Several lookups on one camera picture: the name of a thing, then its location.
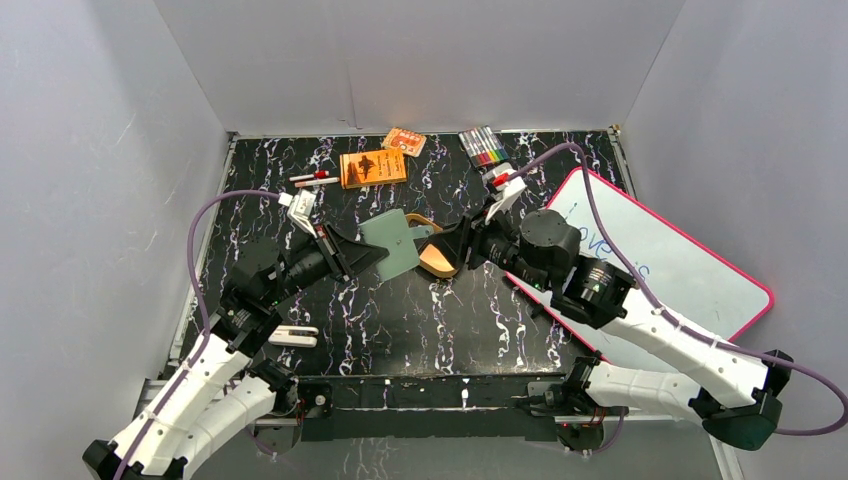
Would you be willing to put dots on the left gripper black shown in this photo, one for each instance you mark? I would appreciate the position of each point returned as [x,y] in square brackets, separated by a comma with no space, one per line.
[334,251]

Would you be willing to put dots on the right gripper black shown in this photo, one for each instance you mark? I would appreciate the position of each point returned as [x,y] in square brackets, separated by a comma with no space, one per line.
[454,239]

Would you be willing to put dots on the tan oval tray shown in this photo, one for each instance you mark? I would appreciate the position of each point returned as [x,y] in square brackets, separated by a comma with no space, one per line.
[431,260]

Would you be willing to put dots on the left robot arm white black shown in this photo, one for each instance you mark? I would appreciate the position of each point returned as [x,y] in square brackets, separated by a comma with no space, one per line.
[218,392]

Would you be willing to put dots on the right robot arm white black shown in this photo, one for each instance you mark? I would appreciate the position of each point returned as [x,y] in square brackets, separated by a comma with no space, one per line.
[733,397]

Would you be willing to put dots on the small orange card pack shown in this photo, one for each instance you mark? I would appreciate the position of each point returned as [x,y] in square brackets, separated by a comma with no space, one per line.
[408,142]

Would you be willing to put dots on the white marker pen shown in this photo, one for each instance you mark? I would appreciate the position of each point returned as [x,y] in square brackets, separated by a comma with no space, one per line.
[317,182]

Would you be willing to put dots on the red capped marker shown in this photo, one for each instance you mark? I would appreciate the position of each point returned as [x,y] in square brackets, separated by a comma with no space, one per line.
[321,174]

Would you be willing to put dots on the orange book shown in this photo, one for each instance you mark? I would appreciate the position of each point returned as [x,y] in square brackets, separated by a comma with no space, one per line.
[372,168]

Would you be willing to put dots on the white whiteboard eraser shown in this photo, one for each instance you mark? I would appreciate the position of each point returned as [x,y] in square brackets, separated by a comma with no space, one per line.
[294,336]

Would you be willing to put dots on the coloured marker set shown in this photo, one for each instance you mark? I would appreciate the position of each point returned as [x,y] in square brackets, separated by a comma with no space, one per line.
[483,148]

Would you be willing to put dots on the black whiteboard clip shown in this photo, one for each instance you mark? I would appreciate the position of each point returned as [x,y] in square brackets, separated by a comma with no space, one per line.
[537,311]

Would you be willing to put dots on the pink framed whiteboard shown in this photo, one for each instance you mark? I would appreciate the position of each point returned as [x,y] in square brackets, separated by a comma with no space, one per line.
[686,276]

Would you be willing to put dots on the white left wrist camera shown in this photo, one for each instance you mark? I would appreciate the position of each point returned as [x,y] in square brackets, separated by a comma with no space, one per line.
[299,208]

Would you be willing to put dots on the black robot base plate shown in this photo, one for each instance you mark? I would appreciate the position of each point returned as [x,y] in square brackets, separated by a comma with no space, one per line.
[430,404]

